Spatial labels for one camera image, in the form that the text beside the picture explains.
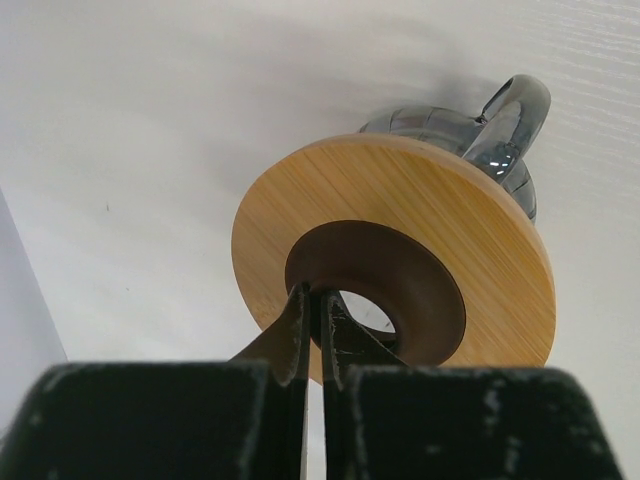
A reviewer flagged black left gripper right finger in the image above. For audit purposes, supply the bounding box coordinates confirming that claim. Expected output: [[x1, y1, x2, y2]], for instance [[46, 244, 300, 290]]
[[319, 292, 621, 479]]

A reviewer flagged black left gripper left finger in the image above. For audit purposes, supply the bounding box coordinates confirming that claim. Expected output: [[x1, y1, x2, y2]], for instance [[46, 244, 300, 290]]
[[1, 285, 311, 479]]

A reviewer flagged wooden dripper holder ring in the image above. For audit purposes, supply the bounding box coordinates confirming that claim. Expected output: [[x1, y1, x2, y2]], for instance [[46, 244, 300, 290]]
[[232, 133, 558, 387]]

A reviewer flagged grey glass coffee server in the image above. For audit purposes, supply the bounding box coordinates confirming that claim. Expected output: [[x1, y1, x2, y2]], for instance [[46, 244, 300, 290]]
[[360, 74, 551, 221]]

